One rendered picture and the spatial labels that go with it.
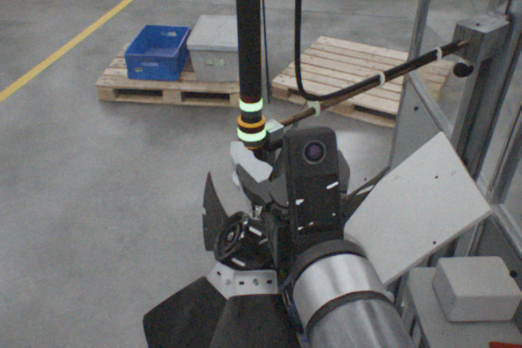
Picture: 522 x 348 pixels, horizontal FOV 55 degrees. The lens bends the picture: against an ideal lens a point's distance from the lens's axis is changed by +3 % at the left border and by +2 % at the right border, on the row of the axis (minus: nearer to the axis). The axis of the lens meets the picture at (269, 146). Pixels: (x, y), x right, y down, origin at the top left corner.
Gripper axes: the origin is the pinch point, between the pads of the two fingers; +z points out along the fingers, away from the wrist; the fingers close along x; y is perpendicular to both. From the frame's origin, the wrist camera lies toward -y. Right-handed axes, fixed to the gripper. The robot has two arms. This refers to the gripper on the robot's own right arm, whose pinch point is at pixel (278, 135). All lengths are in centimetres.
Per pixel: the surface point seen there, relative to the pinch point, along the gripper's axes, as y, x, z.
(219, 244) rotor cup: 47, -6, 29
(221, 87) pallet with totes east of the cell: 151, 28, 287
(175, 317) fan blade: 64, -17, 25
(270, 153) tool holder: 15.2, 3.0, 16.6
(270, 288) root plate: 48, 3, 15
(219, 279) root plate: 55, -6, 25
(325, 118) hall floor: 165, 101, 248
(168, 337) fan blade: 68, -19, 23
